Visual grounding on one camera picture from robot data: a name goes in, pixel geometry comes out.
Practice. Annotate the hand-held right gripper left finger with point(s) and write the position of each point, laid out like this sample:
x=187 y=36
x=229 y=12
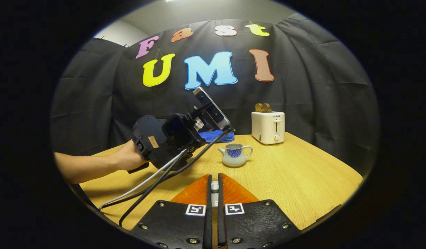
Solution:
x=171 y=221

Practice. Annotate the black backdrop cloth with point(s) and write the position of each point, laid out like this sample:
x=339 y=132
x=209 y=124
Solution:
x=320 y=86

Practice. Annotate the white blue patterned teacup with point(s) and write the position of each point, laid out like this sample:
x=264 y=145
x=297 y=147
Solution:
x=233 y=157

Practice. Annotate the cream white toaster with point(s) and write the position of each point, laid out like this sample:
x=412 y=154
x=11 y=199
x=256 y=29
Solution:
x=266 y=129

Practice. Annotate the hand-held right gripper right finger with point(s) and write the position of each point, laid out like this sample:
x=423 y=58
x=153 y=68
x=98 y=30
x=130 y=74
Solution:
x=258 y=221

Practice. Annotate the blue folded towel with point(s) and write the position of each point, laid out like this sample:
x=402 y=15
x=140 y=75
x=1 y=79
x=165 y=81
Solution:
x=216 y=135

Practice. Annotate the brown toast slices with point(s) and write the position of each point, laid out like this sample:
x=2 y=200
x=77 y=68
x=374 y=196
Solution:
x=263 y=108

